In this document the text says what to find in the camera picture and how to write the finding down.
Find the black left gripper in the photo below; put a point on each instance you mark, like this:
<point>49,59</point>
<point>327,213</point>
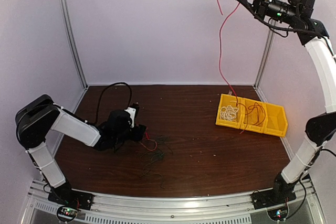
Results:
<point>138,133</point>

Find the yellow bin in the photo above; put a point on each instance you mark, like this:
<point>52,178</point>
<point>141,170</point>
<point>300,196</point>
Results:
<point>229,112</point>
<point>253,115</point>
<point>276,121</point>

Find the yellow bin right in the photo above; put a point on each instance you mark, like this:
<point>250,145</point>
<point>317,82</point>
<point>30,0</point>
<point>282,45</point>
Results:
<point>276,121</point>

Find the yellow bin middle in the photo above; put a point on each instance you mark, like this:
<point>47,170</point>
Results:
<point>253,115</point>

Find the aluminium frame post right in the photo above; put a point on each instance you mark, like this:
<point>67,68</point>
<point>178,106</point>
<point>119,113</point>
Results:
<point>263,63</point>

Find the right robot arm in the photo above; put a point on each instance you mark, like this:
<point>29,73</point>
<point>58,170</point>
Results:
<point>295,16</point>

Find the left controller board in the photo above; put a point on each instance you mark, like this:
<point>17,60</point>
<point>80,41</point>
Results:
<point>65,213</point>

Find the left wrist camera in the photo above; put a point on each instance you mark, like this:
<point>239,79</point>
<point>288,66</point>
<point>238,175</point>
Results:
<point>133,110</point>

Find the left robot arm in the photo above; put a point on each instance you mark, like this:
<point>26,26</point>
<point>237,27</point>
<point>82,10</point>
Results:
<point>34,121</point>

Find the aluminium front rail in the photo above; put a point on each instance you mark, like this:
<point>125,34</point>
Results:
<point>105,208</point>

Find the aluminium frame post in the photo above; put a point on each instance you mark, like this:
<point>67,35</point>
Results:
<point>263,63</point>
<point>72,43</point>

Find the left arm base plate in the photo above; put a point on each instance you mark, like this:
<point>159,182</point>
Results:
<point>66,196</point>

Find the aluminium frame post left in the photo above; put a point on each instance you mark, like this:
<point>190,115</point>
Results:
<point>72,43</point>

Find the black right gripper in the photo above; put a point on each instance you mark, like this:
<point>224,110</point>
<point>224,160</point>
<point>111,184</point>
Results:
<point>261,10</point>

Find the right controller board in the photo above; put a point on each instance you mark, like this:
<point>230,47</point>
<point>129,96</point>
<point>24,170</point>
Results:
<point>278,214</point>

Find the yellow bin left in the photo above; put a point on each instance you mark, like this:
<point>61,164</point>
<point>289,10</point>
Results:
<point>229,112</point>

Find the controller board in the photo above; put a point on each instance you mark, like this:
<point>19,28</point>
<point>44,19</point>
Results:
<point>278,214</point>
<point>65,213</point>

